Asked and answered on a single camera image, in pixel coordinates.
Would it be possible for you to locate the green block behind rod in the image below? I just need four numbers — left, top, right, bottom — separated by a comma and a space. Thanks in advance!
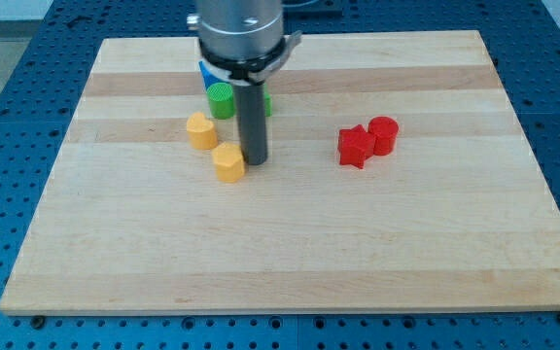
263, 87, 273, 117

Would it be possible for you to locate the green cylinder block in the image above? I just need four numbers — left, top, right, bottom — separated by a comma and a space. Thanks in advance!
206, 83, 235, 120

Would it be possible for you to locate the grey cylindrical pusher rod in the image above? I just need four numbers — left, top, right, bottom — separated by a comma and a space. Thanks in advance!
232, 85, 268, 165

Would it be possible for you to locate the yellow hexagon block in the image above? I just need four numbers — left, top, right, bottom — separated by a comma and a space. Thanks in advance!
211, 142, 245, 183

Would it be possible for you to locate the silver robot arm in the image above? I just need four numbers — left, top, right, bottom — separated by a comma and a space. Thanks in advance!
187, 0, 301, 165

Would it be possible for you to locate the red star block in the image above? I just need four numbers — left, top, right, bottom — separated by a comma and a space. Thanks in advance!
337, 124, 375, 169

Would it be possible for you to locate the wooden board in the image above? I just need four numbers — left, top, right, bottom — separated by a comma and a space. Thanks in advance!
0, 30, 560, 316

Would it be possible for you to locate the blue triangle block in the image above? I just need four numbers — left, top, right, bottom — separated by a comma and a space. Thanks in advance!
198, 60, 222, 90

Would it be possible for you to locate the red cylinder block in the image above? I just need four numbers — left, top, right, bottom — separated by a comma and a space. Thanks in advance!
368, 116, 400, 156

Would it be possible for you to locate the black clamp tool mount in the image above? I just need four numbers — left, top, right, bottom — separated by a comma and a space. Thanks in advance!
198, 30, 302, 84

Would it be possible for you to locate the yellow heart block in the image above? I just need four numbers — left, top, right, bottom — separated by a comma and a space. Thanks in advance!
186, 112, 218, 150

